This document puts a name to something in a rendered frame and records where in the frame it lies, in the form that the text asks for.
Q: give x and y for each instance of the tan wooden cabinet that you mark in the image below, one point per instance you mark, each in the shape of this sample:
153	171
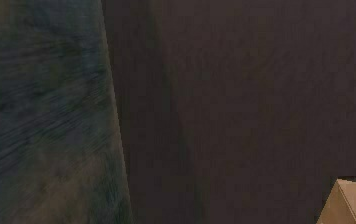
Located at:
349	206

